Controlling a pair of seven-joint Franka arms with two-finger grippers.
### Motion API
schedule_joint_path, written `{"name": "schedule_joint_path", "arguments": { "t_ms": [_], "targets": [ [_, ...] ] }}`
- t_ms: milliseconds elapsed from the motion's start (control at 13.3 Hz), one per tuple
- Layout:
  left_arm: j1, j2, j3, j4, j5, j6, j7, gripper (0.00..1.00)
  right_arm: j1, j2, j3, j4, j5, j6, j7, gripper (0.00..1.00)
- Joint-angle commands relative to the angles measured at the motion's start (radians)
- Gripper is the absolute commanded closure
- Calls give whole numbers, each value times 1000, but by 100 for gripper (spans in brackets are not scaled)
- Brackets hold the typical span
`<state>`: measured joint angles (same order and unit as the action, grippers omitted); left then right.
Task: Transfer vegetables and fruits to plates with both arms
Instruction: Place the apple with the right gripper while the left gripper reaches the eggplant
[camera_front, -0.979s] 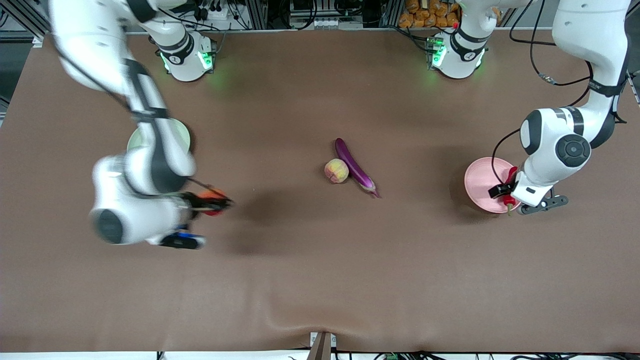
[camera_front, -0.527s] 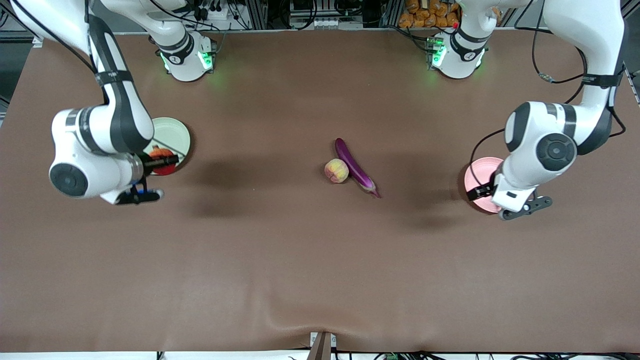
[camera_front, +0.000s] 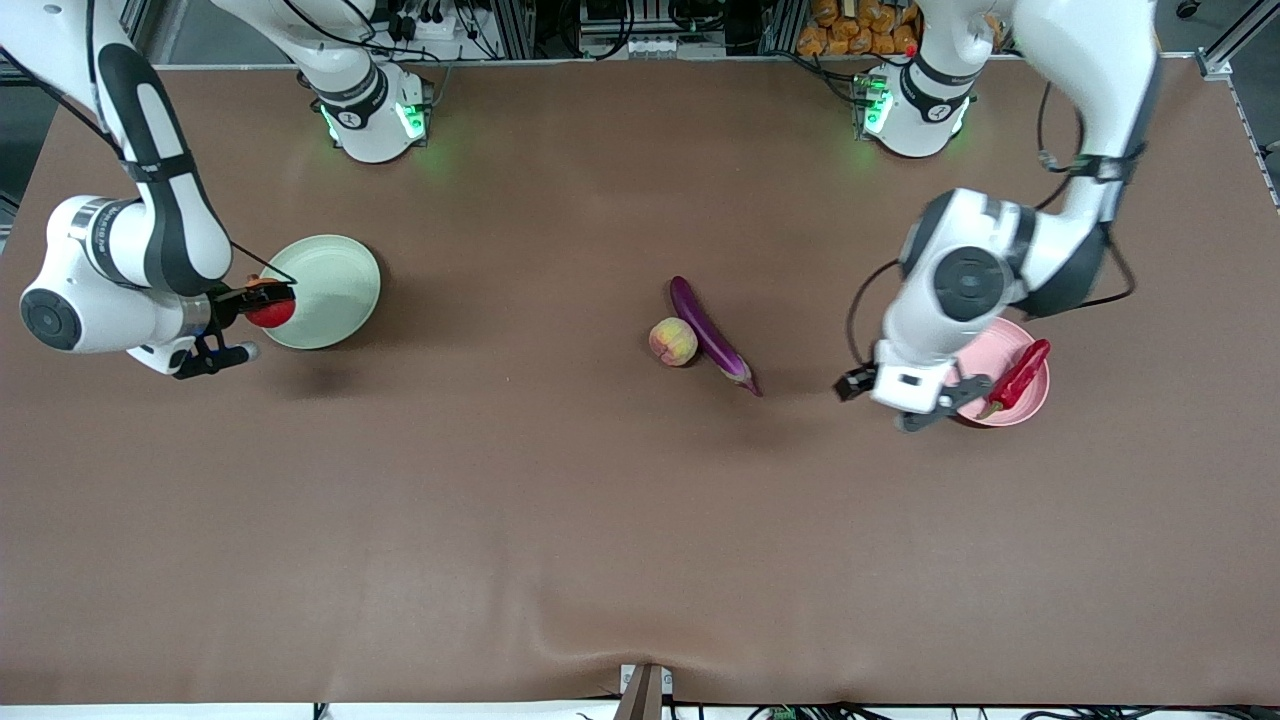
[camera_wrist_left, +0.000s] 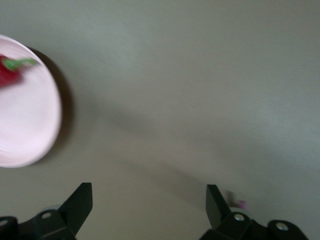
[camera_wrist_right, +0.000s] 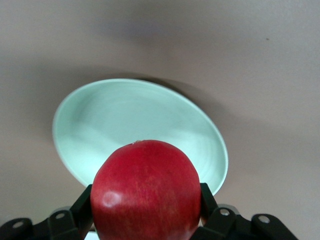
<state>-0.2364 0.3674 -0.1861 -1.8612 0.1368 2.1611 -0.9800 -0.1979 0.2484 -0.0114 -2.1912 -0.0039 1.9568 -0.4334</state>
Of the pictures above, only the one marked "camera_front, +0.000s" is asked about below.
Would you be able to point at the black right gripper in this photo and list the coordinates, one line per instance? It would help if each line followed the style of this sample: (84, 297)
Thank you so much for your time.
(226, 303)

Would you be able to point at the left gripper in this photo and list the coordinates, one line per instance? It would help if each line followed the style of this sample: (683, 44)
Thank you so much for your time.
(855, 384)

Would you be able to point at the red round apple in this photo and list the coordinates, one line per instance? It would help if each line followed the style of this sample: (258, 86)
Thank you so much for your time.
(272, 314)

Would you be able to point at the long purple eggplant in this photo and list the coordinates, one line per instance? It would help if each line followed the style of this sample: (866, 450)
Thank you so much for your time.
(705, 325)

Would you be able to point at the red chili pepper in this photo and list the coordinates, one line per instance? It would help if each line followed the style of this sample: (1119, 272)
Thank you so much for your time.
(1022, 375)

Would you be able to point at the yellow pink peach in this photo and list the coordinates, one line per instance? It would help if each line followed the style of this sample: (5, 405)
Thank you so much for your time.
(673, 342)

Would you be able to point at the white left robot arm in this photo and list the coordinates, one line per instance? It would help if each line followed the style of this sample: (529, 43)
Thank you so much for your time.
(1090, 60)

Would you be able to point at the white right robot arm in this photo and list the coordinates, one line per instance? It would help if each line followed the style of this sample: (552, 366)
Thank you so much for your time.
(100, 310)

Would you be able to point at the pale green round plate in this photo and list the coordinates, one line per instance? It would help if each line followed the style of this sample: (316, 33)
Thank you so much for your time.
(335, 290)

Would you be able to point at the pink round plate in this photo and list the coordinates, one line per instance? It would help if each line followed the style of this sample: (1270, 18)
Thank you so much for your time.
(1025, 402)

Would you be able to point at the brown table cover sheet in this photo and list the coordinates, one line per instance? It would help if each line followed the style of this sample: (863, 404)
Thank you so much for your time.
(640, 520)

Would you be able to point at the bag of orange fruit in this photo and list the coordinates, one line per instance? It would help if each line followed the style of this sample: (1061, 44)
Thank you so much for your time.
(850, 25)

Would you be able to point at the grey metal equipment rack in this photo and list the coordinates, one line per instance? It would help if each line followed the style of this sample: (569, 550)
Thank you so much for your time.
(650, 45)

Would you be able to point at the black caster wheel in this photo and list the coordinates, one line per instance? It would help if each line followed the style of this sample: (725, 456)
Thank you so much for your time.
(1187, 8)

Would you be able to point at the aluminium frame post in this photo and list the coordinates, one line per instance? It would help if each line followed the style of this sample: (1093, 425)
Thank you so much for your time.
(140, 30)
(1235, 40)

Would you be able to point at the metal table edge bracket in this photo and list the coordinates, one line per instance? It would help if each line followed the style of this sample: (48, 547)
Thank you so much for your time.
(645, 695)

